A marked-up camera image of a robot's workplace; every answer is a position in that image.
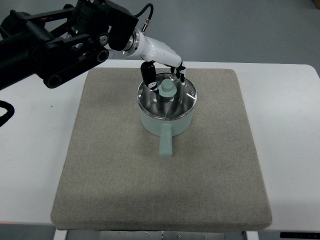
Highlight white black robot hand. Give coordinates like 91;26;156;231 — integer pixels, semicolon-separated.
123;29;186;94

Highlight glass lid with green knob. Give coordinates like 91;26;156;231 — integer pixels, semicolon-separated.
137;72;197;121

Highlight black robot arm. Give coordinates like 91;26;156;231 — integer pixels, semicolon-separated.
0;0;138;89

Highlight mint green saucepan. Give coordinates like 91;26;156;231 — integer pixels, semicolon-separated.
138;99;195;159

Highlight grey felt mat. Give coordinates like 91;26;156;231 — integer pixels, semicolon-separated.
51;68;272;232

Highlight black cable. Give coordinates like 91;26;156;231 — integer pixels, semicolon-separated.
0;99;15;128

